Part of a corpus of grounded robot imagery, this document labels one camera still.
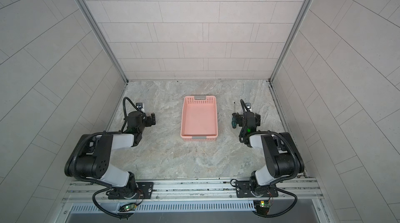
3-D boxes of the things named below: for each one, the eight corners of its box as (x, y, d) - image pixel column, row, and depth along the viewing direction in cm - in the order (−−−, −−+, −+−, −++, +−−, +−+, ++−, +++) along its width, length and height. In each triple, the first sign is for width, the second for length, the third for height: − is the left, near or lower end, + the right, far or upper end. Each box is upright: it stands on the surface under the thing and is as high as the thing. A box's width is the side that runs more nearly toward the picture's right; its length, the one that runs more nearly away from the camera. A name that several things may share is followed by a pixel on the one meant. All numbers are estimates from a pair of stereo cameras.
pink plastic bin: (180, 142, 88) (178, 137, 83) (184, 102, 107) (183, 95, 101) (217, 142, 88) (218, 137, 83) (216, 102, 107) (216, 95, 101)
